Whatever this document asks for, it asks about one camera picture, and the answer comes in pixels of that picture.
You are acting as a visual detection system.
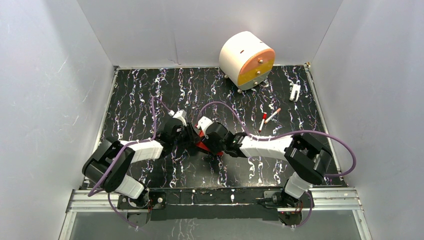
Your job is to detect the red paper box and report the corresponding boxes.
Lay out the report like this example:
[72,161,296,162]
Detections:
[195,130,224,156]

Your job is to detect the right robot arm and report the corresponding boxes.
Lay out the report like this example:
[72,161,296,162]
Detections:
[196,122,333,207]

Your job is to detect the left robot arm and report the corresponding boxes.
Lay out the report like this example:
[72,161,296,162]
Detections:
[82,118,201,208]

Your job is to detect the red capped white pen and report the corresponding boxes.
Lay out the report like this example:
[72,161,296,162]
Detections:
[258,112,268,133]

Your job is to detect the pink capped white pen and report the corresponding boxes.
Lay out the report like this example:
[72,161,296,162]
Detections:
[264,108,281,124]

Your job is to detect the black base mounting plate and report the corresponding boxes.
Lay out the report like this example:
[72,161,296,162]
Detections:
[117,186,315,224]

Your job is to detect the white round drawer cabinet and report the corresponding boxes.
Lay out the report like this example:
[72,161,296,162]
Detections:
[218,31,276,93]

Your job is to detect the white clip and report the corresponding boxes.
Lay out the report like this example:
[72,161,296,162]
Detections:
[289,84,301,102]

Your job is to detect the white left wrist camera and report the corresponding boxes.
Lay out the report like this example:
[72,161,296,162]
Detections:
[168,109,187,127]

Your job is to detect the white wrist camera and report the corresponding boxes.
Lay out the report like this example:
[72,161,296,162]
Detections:
[168,109,187,127]
[195,116,213,138]

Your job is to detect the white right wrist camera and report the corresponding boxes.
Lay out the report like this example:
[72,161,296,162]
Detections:
[195,116,213,138]

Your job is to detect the aluminium frame rail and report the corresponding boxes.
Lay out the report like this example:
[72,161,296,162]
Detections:
[59,187,372,240]

